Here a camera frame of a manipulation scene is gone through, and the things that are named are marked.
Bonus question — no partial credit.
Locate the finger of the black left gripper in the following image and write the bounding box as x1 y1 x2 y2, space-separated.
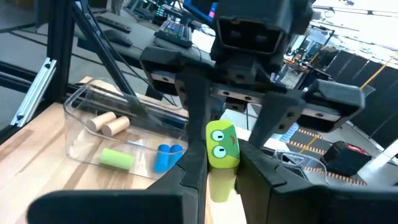
175 73 213 146
248 89 308 151

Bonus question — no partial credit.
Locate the silver aluminium extrusion bar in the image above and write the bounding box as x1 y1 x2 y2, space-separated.
11 57 57 128

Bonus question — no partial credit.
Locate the lime green cylinder block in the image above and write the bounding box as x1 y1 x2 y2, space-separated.
99 147 136 171

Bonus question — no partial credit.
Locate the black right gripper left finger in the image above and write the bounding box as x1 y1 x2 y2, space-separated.
146 138 208 224

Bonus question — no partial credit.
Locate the long lime green block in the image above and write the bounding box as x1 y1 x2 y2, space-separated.
205 119 241 203

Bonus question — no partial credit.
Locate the black flat keyboard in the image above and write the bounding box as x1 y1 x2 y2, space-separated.
95 15 132 34

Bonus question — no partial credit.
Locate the black red equipment case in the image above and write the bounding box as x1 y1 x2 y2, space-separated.
320 140 373 178

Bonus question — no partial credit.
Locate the black backlit keyboard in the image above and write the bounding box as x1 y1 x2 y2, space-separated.
154 19 194 49

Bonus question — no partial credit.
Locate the black computer mouse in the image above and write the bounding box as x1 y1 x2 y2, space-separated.
103 29 134 48

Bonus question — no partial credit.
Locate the gray side desk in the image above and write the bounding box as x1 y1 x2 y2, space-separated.
77 11 215 71

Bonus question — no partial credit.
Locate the tan cylinder block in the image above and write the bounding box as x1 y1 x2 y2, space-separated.
85 111 118 132
101 115 131 137

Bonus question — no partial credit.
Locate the black partition wall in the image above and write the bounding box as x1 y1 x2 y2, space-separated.
323 49 398 150

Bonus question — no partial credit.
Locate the black hazard striped mat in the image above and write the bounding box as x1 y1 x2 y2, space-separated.
287 126 368 187

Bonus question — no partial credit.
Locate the clear plastic bin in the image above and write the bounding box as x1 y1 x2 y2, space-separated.
63 77 190 180
273 149 330 186

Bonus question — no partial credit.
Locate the yellow floor cable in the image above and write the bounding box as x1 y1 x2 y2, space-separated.
298 51 398 155

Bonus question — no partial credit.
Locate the black aluminium table frame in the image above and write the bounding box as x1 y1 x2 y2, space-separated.
0 0 187 146

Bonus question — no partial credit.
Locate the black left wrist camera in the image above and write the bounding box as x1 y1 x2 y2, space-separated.
215 15 285 56

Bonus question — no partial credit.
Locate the monitor with pink screen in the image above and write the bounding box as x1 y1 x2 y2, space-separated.
182 0 219 25

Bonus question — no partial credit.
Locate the blue cylinder block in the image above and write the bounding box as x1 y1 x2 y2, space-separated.
154 143 171 174
167 144 185 169

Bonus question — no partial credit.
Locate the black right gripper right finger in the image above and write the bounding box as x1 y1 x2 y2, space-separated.
234 139 315 224

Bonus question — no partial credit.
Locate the white paper sheet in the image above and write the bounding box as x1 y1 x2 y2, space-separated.
192 29 216 54

